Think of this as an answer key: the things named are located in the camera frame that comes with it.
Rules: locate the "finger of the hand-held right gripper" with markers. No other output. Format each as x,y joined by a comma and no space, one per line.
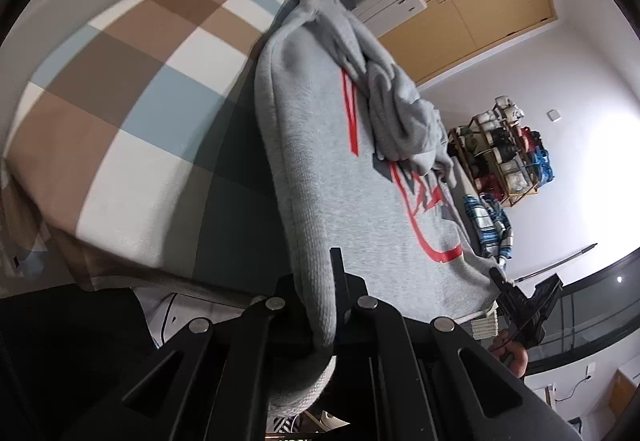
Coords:
500,281

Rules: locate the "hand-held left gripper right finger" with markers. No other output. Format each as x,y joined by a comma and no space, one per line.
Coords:
339,281

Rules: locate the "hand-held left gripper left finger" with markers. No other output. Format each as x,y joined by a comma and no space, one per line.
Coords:
280,321

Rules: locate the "grey sweatshirt with red print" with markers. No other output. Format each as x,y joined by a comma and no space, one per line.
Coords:
330,161

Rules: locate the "person's right hand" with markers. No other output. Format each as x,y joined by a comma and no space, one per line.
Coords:
517,363

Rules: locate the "blue plaid shirt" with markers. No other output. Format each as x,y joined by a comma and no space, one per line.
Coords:
485,221

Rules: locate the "metal rod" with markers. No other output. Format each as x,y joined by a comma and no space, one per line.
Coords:
560,262

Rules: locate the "black glass railing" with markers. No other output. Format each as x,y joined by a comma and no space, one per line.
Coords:
600,311

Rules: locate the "wooden shoe rack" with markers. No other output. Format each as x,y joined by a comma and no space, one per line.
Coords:
525,196

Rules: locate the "cardboard box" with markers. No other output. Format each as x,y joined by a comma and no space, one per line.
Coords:
622,388

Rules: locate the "row of shoes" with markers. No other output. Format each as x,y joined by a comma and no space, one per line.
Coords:
542,161

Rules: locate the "wooden door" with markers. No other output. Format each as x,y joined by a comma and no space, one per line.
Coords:
475,21

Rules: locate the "checked brown blue bedding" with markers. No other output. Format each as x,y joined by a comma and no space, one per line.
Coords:
125,86

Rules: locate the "white wall socket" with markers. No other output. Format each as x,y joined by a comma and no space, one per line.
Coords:
589,369

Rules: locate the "white wall switch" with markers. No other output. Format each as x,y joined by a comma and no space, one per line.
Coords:
553,115

